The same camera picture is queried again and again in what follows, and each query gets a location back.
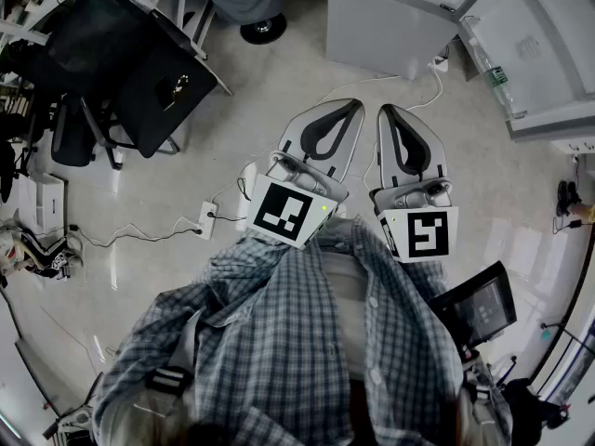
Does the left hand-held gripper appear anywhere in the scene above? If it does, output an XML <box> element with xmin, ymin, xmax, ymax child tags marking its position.
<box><xmin>244</xmin><ymin>98</ymin><xmax>366</xmax><ymax>250</ymax></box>

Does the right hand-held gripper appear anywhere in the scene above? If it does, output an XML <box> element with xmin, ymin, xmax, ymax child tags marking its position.
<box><xmin>369</xmin><ymin>103</ymin><xmax>460</xmax><ymax>264</ymax></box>

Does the white refrigerator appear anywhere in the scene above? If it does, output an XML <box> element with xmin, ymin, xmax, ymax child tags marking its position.
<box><xmin>324</xmin><ymin>0</ymin><xmax>595</xmax><ymax>144</ymax></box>

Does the clear door bin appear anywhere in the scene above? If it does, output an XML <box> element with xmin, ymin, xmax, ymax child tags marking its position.
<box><xmin>458</xmin><ymin>14</ymin><xmax>529</xmax><ymax>121</ymax></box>

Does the clear green-label water bottle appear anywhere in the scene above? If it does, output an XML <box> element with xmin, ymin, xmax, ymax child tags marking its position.
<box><xmin>469</xmin><ymin>38</ymin><xmax>515</xmax><ymax>111</ymax></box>

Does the grey printed door sticker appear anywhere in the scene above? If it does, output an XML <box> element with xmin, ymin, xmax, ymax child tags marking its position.
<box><xmin>514</xmin><ymin>34</ymin><xmax>543</xmax><ymax>60</ymax></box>

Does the person's grey undershirt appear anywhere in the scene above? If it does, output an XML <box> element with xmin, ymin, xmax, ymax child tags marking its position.
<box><xmin>320</xmin><ymin>248</ymin><xmax>373</xmax><ymax>380</ymax></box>

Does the black smartphone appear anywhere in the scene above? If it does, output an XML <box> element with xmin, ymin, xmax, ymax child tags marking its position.
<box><xmin>152</xmin><ymin>74</ymin><xmax>190</xmax><ymax>111</ymax></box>

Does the black chest-mounted tablet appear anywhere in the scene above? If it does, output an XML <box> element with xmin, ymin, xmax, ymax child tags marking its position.
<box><xmin>430</xmin><ymin>260</ymin><xmax>519</xmax><ymax>350</ymax></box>

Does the person's plaid shirt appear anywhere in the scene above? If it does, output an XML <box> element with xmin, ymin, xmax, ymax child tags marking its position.
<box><xmin>92</xmin><ymin>216</ymin><xmax>512</xmax><ymax>446</ymax></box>

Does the black mesh office chair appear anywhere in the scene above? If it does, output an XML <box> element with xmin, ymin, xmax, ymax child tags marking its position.
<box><xmin>27</xmin><ymin>0</ymin><xmax>219</xmax><ymax>171</ymax></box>

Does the black bag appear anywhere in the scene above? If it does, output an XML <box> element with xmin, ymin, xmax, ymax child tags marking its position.
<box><xmin>501</xmin><ymin>377</ymin><xmax>572</xmax><ymax>431</ymax></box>

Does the white cardboard box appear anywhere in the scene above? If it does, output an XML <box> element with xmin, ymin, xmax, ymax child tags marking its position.
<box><xmin>17</xmin><ymin>172</ymin><xmax>70</xmax><ymax>234</ymax></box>

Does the black and white jacket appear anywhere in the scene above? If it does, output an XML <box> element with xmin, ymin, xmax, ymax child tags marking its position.
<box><xmin>0</xmin><ymin>219</ymin><xmax>86</xmax><ymax>281</ymax></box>

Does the white power cable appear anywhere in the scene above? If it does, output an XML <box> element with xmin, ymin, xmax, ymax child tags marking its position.
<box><xmin>315</xmin><ymin>65</ymin><xmax>445</xmax><ymax>113</ymax></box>

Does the grey harness strap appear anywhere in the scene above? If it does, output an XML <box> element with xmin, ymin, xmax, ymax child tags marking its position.
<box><xmin>143</xmin><ymin>308</ymin><xmax>201</xmax><ymax>397</ymax></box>
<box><xmin>457</xmin><ymin>346</ymin><xmax>496</xmax><ymax>429</ymax></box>

